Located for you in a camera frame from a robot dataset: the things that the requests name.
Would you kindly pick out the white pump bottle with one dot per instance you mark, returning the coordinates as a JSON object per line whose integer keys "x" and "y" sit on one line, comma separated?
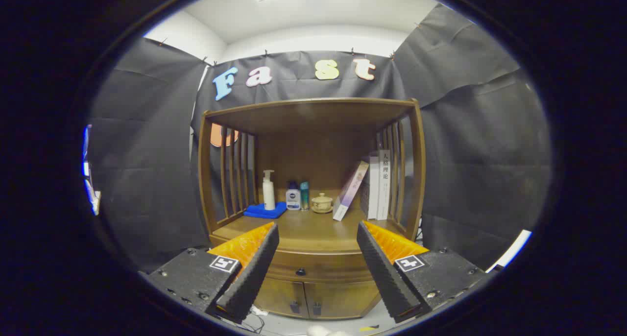
{"x": 268, "y": 194}

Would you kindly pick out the wooden countertop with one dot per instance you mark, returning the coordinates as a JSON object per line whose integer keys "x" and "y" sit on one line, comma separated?
{"x": 313, "y": 228}

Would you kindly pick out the beige lidded teacup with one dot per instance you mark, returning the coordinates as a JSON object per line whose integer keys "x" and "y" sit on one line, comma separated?
{"x": 322, "y": 203}

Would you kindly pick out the white bottle with blue cap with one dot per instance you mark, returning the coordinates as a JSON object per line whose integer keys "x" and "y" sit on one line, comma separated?
{"x": 293, "y": 199}

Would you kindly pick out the wooden cabinet door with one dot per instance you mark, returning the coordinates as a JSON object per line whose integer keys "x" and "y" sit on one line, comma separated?
{"x": 338, "y": 300}
{"x": 281, "y": 299}

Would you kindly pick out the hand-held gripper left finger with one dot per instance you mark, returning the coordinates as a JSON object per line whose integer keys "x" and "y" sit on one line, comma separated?
{"x": 254, "y": 272}

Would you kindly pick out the purple and white book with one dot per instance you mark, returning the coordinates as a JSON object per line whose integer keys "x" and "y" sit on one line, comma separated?
{"x": 350, "y": 191}

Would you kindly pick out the wooden cabinet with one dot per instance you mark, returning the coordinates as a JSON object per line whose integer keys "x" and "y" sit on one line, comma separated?
{"x": 313, "y": 115}

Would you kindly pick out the wooden drawer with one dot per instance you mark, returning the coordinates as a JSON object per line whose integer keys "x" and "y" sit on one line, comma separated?
{"x": 318, "y": 265}

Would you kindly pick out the teal slim bottle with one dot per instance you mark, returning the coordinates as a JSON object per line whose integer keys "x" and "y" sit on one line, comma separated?
{"x": 304, "y": 196}

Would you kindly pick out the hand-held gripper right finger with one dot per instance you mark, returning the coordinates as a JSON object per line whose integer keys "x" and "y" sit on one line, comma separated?
{"x": 382, "y": 272}

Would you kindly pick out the white book with black lettering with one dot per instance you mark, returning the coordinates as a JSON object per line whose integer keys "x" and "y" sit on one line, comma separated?
{"x": 383, "y": 184}

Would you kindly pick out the blue folded cloth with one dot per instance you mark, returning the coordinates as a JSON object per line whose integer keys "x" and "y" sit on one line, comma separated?
{"x": 264, "y": 211}

